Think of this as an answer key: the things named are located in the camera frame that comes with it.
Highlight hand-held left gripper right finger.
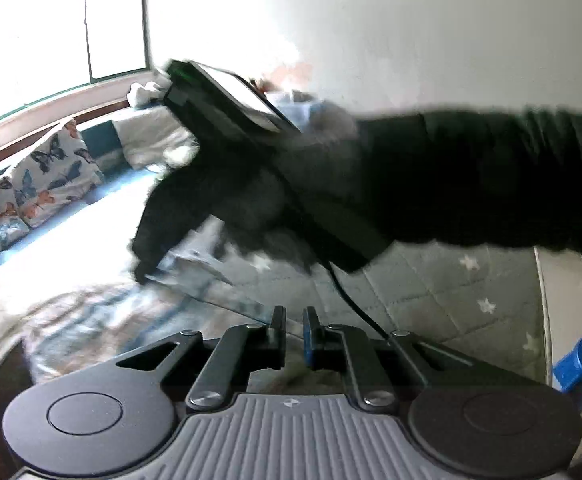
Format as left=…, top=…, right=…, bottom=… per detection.
left=302, top=306, right=476, bottom=408

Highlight grey star quilted cover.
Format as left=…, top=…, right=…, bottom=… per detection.
left=136, top=220, right=554, bottom=391

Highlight blue bench mattress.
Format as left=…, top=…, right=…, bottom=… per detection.
left=78, top=119, right=172, bottom=208

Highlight black cable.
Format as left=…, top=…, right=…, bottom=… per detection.
left=328, top=260, right=389, bottom=343

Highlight large butterfly print pillow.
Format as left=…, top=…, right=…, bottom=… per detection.
left=10, top=119, right=106, bottom=229

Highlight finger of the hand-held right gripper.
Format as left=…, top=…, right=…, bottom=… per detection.
left=131, top=160, right=232, bottom=283

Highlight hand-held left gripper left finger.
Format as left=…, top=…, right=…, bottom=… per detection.
left=116, top=305, right=288, bottom=408

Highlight blue plastic stool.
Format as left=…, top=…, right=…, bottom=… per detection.
left=553, top=336, right=582, bottom=411

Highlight blue striped garment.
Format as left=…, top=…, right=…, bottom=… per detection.
left=21, top=240, right=276, bottom=386

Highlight clear plastic storage box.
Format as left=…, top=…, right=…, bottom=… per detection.
left=266, top=87, right=332, bottom=133

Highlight grey pillow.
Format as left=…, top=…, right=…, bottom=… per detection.
left=111, top=105, right=196, bottom=171

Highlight person's right forearm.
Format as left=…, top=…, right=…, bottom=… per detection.
left=221, top=105, right=582, bottom=273

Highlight white stuffed toy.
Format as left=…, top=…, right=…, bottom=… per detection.
left=127, top=71, right=172, bottom=108

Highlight window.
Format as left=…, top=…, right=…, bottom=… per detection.
left=0, top=0, right=152, bottom=133

